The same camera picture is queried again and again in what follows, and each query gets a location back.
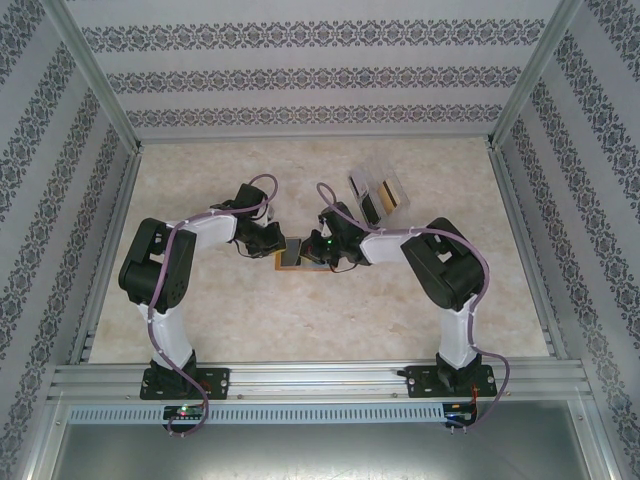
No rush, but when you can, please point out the black credit card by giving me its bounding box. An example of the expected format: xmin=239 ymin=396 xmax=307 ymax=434
xmin=360 ymin=193 xmax=382 ymax=225

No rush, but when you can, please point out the white grey credit card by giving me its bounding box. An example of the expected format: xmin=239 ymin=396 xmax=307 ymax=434
xmin=349 ymin=168 xmax=372 ymax=200

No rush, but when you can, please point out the gold card with black stripe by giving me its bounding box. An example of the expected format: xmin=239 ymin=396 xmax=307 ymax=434
xmin=374 ymin=178 xmax=402 ymax=215

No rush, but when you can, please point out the clear plastic box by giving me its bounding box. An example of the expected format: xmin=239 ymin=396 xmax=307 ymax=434
xmin=348 ymin=155 xmax=412 ymax=225

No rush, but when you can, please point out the grey metal sheet panel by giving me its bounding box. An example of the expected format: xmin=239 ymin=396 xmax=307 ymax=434
xmin=52 ymin=422 xmax=596 ymax=480

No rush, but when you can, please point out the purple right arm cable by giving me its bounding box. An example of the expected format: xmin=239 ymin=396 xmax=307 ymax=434
xmin=317 ymin=182 xmax=516 ymax=436

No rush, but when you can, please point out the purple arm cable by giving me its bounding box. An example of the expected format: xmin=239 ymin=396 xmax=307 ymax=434
xmin=317 ymin=182 xmax=516 ymax=436
xmin=145 ymin=173 xmax=280 ymax=439

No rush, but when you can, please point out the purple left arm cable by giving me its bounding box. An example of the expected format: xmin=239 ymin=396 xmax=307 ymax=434
xmin=145 ymin=173 xmax=280 ymax=439

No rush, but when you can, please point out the aluminium mounting rail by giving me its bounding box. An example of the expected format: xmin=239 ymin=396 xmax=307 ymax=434
xmin=49 ymin=363 xmax=586 ymax=401

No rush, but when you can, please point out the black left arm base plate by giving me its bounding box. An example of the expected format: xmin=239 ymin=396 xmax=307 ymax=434
xmin=139 ymin=367 xmax=232 ymax=401

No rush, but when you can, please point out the aluminium side rail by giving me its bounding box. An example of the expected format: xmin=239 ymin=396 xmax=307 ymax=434
xmin=487 ymin=144 xmax=569 ymax=364
xmin=67 ymin=147 xmax=146 ymax=365

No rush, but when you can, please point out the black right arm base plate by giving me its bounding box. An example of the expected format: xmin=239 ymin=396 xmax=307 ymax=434
xmin=397 ymin=364 xmax=499 ymax=400

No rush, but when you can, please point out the slotted grey cable duct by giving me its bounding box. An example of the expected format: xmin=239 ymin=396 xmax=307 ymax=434
xmin=67 ymin=403 xmax=446 ymax=424

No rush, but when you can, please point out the aluminium frame post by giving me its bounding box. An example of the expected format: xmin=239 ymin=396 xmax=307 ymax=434
xmin=42 ymin=0 xmax=146 ymax=154
xmin=487 ymin=0 xmax=599 ymax=151

